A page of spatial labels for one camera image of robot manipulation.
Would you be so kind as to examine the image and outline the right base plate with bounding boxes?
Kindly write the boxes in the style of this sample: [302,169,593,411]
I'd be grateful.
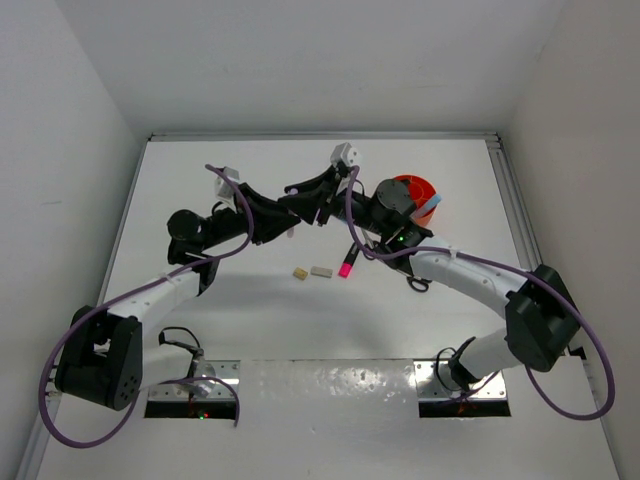
[414,358,508,403]

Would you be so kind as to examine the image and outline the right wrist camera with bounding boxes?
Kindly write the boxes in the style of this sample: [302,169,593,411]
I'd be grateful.
[330,142,363,193]

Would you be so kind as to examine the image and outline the pastel blue highlighter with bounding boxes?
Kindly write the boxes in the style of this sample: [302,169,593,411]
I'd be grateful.
[413,194,442,218]

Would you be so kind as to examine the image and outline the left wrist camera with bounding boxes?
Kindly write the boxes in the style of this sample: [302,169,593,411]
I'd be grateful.
[214,167,240,205]

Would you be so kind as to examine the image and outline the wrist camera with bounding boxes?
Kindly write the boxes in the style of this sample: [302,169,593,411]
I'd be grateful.
[330,142,363,193]
[214,167,240,205]

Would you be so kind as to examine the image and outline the tan eraser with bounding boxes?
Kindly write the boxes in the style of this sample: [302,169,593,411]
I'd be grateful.
[293,268,308,280]

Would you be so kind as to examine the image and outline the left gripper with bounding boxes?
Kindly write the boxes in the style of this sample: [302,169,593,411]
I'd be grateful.
[197,182,296,251]

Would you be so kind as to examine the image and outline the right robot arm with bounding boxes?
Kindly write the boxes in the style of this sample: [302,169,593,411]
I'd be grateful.
[278,167,580,391]

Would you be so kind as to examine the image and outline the orange round organizer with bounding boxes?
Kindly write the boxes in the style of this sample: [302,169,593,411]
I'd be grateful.
[395,175,438,227]

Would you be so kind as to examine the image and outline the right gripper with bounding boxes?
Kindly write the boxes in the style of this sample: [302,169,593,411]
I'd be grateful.
[279,168,389,239]

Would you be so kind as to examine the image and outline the left base plate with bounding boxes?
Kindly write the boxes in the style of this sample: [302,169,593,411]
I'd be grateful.
[147,360,240,402]

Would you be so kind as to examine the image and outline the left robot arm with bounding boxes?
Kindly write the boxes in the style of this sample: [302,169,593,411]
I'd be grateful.
[54,183,303,411]

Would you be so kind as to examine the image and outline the pastel purple highlighter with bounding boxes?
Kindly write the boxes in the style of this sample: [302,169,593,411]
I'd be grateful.
[287,188,298,238]

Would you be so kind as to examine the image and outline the aluminium frame rail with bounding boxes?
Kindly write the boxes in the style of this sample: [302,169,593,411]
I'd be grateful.
[487,132,571,356]

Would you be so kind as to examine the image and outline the grey eraser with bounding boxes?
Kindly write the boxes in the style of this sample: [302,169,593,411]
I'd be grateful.
[310,266,333,278]

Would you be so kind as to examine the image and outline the pink cap black highlighter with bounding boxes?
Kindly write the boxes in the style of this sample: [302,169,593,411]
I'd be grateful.
[338,243,360,278]

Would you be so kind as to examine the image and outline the large black scissors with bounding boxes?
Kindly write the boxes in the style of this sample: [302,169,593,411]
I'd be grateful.
[405,274,432,293]

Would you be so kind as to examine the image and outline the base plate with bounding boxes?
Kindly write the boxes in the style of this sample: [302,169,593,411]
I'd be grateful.
[147,360,240,402]
[414,358,508,403]

